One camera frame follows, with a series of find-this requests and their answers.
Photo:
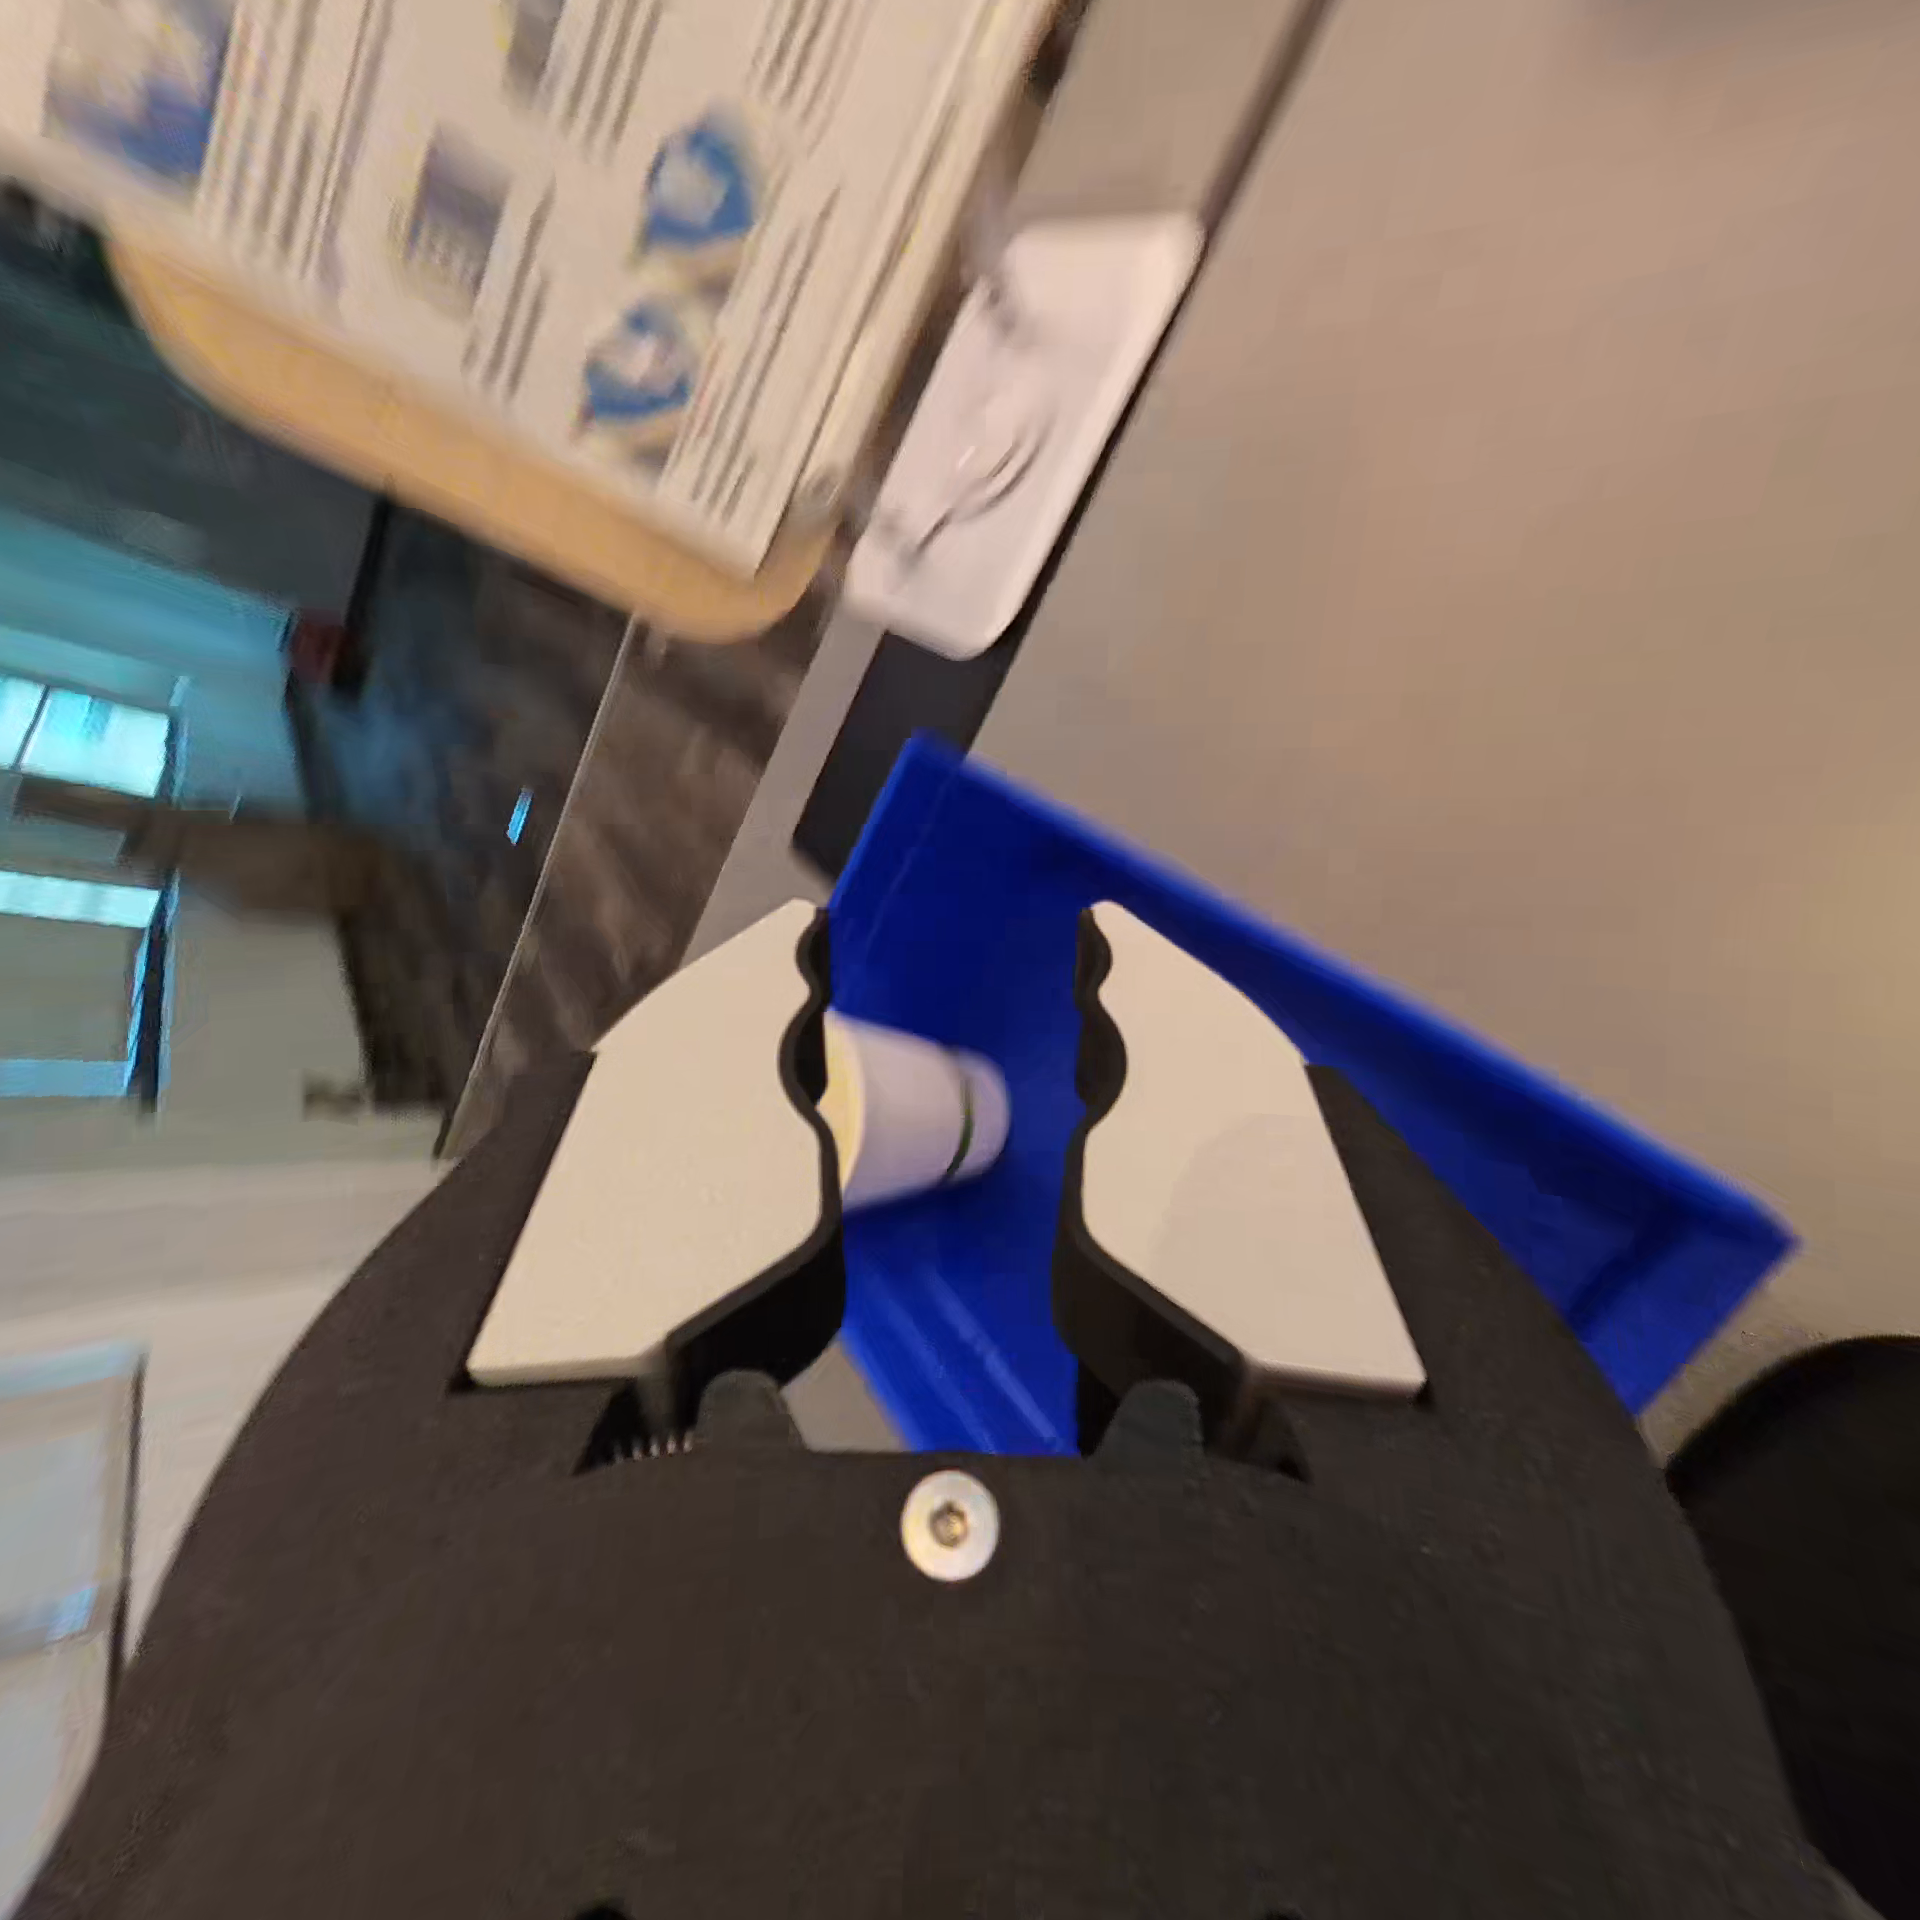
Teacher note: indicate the black flat mat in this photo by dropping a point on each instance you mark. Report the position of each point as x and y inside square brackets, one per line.
[871, 751]

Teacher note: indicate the printed instruction sign board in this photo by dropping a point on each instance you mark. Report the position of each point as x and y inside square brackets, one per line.
[539, 211]

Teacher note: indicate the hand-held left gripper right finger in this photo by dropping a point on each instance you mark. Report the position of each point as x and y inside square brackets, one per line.
[1245, 1216]

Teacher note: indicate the black wrist rest pad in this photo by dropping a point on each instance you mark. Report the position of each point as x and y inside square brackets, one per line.
[1815, 1621]

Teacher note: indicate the small window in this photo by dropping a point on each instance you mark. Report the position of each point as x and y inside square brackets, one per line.
[76, 902]

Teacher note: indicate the white paper cup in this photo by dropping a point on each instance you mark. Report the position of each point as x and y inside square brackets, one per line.
[914, 1116]

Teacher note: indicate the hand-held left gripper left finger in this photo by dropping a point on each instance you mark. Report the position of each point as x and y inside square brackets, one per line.
[660, 1201]

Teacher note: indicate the blue plastic bin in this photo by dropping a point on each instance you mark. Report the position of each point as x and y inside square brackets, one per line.
[1499, 1172]

